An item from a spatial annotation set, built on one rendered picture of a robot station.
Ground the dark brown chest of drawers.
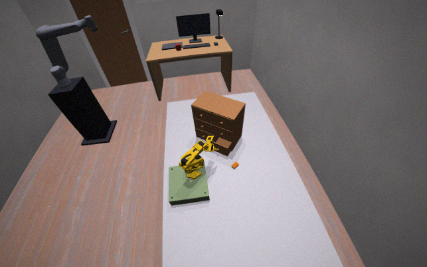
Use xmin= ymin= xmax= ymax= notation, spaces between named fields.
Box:
xmin=191 ymin=91 xmax=246 ymax=151

